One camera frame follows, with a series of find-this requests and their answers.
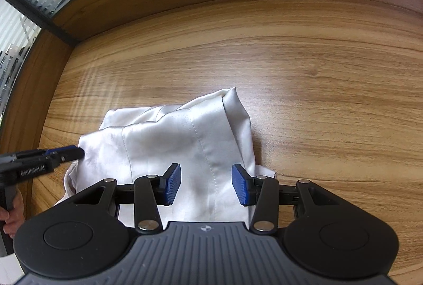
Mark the person's left hand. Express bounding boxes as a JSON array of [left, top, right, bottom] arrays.
[[0, 190, 26, 239]]

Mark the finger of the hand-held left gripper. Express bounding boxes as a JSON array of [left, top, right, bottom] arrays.
[[15, 145, 85, 171]]

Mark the white shirt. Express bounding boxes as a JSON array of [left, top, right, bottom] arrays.
[[63, 87, 276, 231]]

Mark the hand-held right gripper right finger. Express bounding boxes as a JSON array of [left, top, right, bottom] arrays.
[[231, 164, 341, 235]]

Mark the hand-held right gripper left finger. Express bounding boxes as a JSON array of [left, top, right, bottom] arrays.
[[73, 163, 183, 234]]

